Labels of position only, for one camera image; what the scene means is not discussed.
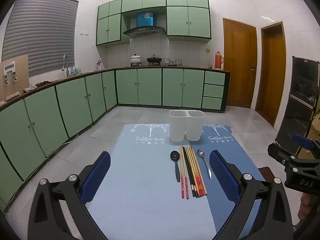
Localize plain wooden door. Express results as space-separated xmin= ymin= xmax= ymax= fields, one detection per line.
xmin=255 ymin=22 xmax=287 ymax=128

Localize brown cardboard panel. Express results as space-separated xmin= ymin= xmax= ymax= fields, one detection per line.
xmin=0 ymin=54 xmax=30 ymax=101

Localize stainless steel spoon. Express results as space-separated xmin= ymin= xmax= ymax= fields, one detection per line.
xmin=197 ymin=149 xmax=212 ymax=180

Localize black chopstick with gold band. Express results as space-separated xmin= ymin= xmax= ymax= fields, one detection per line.
xmin=184 ymin=146 xmax=199 ymax=197

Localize black chopsticks pair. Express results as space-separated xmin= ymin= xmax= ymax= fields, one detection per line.
xmin=182 ymin=146 xmax=196 ymax=197

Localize dark kitchen countertop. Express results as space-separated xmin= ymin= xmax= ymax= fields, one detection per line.
xmin=0 ymin=65 xmax=230 ymax=107

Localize steel kitchen faucet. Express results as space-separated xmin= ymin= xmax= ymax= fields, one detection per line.
xmin=62 ymin=54 xmax=70 ymax=78

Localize light blue tree-print placemat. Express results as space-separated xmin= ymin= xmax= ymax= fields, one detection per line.
xmin=85 ymin=123 xmax=218 ymax=240

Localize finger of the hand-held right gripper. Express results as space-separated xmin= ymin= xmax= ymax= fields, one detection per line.
xmin=267 ymin=142 xmax=300 ymax=167
xmin=292 ymin=133 xmax=320 ymax=153

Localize wooden door with handle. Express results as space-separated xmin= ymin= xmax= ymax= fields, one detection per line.
xmin=222 ymin=18 xmax=258 ymax=108

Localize white clip bracket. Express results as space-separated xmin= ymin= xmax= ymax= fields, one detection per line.
xmin=2 ymin=62 xmax=18 ymax=85

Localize green wall cabinets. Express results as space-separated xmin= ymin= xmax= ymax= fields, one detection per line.
xmin=96 ymin=0 xmax=212 ymax=47

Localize black glass-front appliance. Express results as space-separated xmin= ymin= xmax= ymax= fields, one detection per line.
xmin=275 ymin=56 xmax=320 ymax=155

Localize orange thermos flask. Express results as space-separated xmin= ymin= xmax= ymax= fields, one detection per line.
xmin=215 ymin=51 xmax=224 ymax=70

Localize black range hood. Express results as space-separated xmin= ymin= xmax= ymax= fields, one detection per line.
xmin=122 ymin=11 xmax=167 ymax=38

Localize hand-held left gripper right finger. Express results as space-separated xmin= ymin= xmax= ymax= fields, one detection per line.
xmin=209 ymin=150 xmax=293 ymax=240

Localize row of chopsticks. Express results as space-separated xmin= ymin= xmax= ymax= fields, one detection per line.
xmin=192 ymin=146 xmax=208 ymax=195

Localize person's right hand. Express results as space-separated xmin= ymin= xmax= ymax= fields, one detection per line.
xmin=298 ymin=192 xmax=316 ymax=227

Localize white two-compartment utensil holder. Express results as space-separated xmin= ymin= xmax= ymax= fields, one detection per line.
xmin=169 ymin=109 xmax=206 ymax=142

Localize orange patterned wooden chopstick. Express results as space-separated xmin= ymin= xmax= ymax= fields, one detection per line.
xmin=189 ymin=146 xmax=204 ymax=196
xmin=187 ymin=146 xmax=202 ymax=197

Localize black plastic spoon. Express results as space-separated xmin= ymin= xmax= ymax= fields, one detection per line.
xmin=170 ymin=150 xmax=181 ymax=182

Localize grey window blind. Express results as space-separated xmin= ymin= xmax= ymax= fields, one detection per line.
xmin=2 ymin=0 xmax=79 ymax=77

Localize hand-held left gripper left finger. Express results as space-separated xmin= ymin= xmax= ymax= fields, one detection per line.
xmin=28 ymin=151 xmax=112 ymax=240

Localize green base kitchen cabinets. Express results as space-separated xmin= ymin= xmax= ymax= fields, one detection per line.
xmin=0 ymin=68 xmax=230 ymax=213

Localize black wok with lid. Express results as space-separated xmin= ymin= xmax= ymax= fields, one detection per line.
xmin=146 ymin=54 xmax=163 ymax=64

